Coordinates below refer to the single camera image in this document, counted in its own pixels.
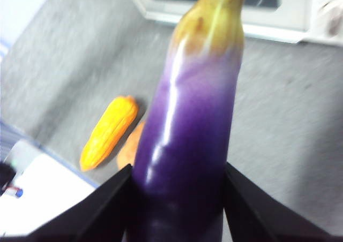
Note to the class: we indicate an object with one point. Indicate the orange corn cob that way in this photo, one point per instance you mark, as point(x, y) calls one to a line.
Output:
point(110, 135)

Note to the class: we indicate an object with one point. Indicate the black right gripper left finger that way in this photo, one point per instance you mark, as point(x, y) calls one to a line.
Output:
point(101, 215)

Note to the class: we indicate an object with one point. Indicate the cream oven knob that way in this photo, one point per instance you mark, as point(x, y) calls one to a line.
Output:
point(333, 18)

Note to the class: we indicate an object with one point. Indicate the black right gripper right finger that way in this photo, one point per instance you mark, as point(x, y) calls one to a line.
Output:
point(262, 215)

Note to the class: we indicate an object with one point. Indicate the cream Toshiba toaster oven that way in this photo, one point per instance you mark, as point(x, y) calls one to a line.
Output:
point(316, 1)

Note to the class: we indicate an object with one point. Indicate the brown potato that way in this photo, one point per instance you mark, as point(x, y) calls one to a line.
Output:
point(130, 153)

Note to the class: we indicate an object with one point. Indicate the oven door with glass window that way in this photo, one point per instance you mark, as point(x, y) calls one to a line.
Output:
point(292, 19)

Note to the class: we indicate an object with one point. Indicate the white base panel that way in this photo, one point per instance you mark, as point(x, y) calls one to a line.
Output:
point(45, 188)

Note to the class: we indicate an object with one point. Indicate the purple eggplant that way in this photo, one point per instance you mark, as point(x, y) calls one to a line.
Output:
point(187, 119)

